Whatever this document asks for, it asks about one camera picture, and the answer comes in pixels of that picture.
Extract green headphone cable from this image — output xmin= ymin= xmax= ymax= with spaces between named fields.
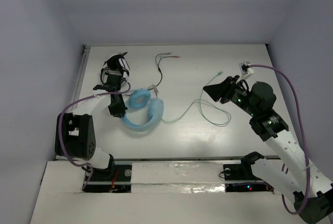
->
xmin=162 ymin=71 xmax=232 ymax=126

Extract light blue headphones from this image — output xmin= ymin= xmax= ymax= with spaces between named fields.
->
xmin=121 ymin=89 xmax=164 ymax=132

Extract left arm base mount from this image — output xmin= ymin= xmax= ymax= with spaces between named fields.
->
xmin=83 ymin=154 xmax=132 ymax=193

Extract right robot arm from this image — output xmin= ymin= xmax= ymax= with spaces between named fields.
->
xmin=203 ymin=75 xmax=332 ymax=223

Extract black audio splitter cable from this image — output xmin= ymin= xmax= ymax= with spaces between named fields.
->
xmin=124 ymin=51 xmax=181 ymax=96

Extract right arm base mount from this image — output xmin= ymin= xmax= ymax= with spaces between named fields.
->
xmin=219 ymin=152 xmax=274 ymax=193

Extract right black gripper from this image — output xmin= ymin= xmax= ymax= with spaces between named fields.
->
xmin=203 ymin=75 xmax=259 ymax=117

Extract foil covered panel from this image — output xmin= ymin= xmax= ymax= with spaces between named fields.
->
xmin=131 ymin=161 xmax=225 ymax=194

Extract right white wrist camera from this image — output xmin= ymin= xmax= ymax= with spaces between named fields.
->
xmin=239 ymin=61 xmax=254 ymax=80

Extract black and white headphones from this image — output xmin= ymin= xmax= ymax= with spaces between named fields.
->
xmin=99 ymin=51 xmax=131 ymax=87

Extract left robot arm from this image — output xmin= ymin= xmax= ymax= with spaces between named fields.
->
xmin=55 ymin=75 xmax=131 ymax=179

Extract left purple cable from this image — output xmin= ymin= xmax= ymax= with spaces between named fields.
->
xmin=58 ymin=82 xmax=132 ymax=191

